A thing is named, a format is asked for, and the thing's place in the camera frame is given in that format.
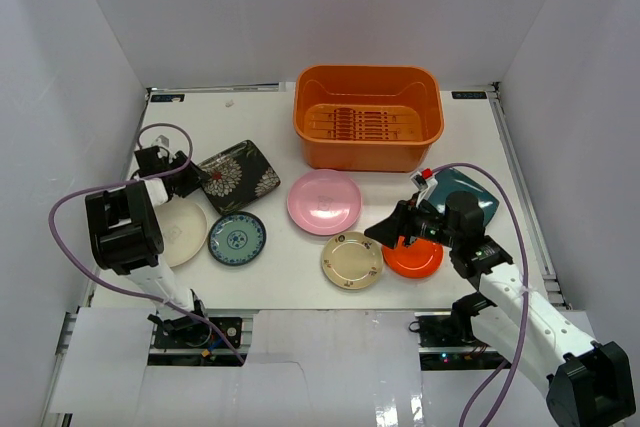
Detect black square floral plate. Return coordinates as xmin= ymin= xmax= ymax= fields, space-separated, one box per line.
xmin=198 ymin=140 xmax=281 ymax=216

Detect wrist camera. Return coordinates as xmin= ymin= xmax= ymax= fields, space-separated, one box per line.
xmin=151 ymin=135 xmax=169 ymax=149
xmin=410 ymin=168 xmax=438 ymax=192

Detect orange plastic bin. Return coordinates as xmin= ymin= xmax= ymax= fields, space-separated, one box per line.
xmin=293 ymin=65 xmax=444 ymax=173

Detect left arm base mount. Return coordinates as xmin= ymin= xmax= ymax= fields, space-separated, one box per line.
xmin=148 ymin=315 xmax=244 ymax=356

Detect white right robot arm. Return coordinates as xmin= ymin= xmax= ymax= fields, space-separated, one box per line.
xmin=365 ymin=192 xmax=636 ymax=426

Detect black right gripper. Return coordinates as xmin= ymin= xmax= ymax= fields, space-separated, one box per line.
xmin=364 ymin=193 xmax=460 ymax=250

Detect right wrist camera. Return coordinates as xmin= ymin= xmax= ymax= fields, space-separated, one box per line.
xmin=410 ymin=168 xmax=438 ymax=192

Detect beige round patterned plate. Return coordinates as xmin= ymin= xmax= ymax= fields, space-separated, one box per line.
xmin=320 ymin=231 xmax=385 ymax=291

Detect cream white round plate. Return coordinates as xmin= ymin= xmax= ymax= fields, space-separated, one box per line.
xmin=154 ymin=197 xmax=208 ymax=268

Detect orange round plate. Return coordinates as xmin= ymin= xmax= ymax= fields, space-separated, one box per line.
xmin=382 ymin=239 xmax=444 ymax=279

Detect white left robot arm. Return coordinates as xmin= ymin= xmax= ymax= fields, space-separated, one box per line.
xmin=85 ymin=146 xmax=212 ymax=346

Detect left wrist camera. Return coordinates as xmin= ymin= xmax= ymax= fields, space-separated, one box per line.
xmin=151 ymin=135 xmax=169 ymax=149

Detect teal square plate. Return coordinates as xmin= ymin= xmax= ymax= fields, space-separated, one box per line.
xmin=429 ymin=168 xmax=500 ymax=227

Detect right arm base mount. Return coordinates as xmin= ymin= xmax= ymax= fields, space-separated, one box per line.
xmin=408 ymin=314 xmax=495 ymax=361

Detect blue floral round plate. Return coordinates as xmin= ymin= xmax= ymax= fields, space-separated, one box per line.
xmin=207 ymin=211 xmax=267 ymax=267

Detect pink round plate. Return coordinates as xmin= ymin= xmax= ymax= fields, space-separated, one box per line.
xmin=286 ymin=169 xmax=363 ymax=236

